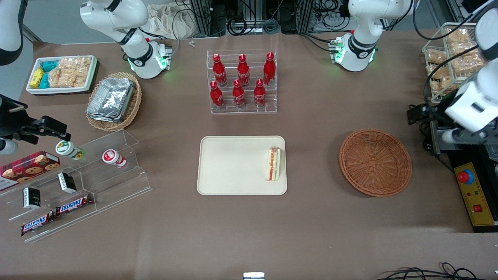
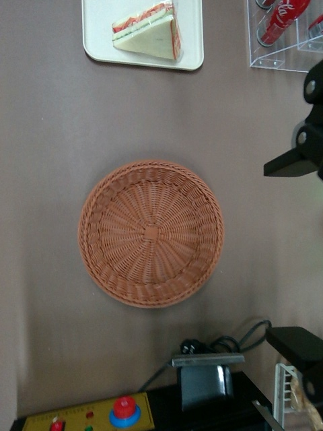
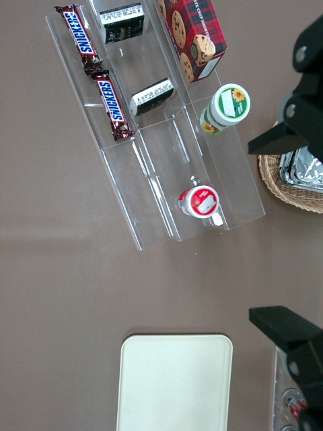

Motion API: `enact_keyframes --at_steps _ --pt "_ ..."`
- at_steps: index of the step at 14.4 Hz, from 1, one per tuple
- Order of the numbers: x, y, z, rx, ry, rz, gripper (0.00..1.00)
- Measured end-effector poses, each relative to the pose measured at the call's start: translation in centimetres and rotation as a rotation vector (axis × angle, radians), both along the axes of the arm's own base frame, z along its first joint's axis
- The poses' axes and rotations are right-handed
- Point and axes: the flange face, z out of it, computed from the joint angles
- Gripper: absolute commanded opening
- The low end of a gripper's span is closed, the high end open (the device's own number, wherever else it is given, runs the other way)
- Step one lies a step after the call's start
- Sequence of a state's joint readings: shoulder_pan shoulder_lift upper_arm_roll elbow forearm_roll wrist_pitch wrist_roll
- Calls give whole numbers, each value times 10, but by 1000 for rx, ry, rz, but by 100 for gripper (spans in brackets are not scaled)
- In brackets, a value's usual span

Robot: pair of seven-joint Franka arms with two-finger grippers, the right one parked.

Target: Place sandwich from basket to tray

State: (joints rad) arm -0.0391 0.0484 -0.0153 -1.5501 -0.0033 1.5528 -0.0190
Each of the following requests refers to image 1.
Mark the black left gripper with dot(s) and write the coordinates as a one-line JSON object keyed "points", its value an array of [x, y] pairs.
{"points": [[436, 113]]}

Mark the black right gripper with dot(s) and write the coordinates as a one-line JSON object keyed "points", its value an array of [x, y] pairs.
{"points": [[9, 119]]}

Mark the triangular sandwich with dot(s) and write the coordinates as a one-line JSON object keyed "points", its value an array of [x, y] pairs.
{"points": [[273, 163]]}

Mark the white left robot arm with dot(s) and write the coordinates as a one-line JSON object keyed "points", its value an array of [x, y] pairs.
{"points": [[360, 46]]}

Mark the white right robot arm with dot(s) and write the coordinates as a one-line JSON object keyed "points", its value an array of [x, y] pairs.
{"points": [[138, 58]]}

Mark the white rectangular snack tray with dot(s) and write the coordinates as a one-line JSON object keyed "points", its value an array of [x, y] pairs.
{"points": [[58, 90]]}

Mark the round brown wicker basket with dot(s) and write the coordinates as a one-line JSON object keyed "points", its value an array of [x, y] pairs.
{"points": [[375, 163]]}

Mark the oval light wicker basket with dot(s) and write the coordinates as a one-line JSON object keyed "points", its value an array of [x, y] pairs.
{"points": [[134, 105]]}

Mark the beige rectangular tray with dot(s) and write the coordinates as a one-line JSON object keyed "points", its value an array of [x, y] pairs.
{"points": [[233, 165]]}

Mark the green lid yogurt cup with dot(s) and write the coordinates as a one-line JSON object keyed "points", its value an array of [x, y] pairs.
{"points": [[68, 149]]}

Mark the grey metal box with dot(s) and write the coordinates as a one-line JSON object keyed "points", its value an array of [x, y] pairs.
{"points": [[437, 144]]}

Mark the clear bagged fried snack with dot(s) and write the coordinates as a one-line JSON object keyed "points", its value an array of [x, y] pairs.
{"points": [[437, 72], [457, 35], [436, 57], [467, 60], [441, 87]]}

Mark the red plaid cookie box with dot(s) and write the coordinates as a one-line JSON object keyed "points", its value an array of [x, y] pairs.
{"points": [[27, 167]]}

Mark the teal snack packet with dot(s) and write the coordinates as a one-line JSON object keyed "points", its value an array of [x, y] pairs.
{"points": [[49, 65], [44, 81]]}

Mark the yellow snack packet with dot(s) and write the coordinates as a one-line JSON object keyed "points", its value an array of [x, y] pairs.
{"points": [[37, 77]]}

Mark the small black white box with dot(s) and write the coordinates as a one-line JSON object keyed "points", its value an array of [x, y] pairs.
{"points": [[32, 198], [67, 182]]}

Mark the clear bag of rice crackers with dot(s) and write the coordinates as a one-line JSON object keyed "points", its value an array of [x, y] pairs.
{"points": [[70, 72]]}

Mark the stacked aluminium foil trays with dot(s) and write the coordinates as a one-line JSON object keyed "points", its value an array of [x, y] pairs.
{"points": [[111, 99]]}

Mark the red lid yogurt cup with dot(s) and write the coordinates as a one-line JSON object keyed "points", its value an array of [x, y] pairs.
{"points": [[113, 157]]}

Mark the snickers chocolate bar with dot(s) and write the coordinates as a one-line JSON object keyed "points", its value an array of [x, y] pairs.
{"points": [[74, 205], [37, 224]]}

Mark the clear plastic container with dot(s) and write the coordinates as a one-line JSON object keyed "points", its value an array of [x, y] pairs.
{"points": [[492, 153]]}

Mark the clear acrylic stepped shelf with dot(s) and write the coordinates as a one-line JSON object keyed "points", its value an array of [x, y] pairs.
{"points": [[116, 186]]}

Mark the black equipment stand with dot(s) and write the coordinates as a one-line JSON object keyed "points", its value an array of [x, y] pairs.
{"points": [[490, 182]]}

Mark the yellow emergency stop panel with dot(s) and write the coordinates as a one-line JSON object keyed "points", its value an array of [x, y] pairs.
{"points": [[476, 198]]}

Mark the red cola bottle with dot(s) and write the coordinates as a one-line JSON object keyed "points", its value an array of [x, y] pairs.
{"points": [[243, 74], [216, 97], [219, 74], [259, 95], [238, 95], [269, 72]]}

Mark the crumpled beige cloth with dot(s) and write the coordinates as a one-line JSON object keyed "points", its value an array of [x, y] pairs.
{"points": [[171, 21]]}

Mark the clear acrylic bottle rack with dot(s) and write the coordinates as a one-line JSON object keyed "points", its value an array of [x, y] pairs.
{"points": [[229, 111]]}

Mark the small white device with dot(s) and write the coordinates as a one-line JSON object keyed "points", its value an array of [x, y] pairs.
{"points": [[253, 276]]}

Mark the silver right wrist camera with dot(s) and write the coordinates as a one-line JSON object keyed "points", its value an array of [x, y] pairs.
{"points": [[7, 147]]}

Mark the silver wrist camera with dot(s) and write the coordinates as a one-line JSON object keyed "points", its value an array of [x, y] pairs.
{"points": [[7, 147], [463, 137]]}

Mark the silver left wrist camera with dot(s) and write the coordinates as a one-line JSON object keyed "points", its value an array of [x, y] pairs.
{"points": [[463, 137]]}

